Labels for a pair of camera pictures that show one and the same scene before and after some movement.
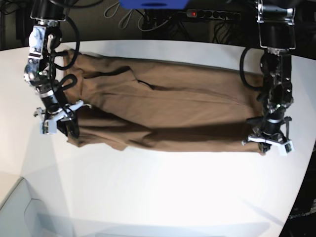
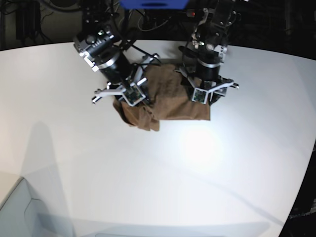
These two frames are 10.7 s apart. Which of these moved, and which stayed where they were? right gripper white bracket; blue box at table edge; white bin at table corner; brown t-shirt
Moved: brown t-shirt; right gripper white bracket
Stayed: blue box at table edge; white bin at table corner
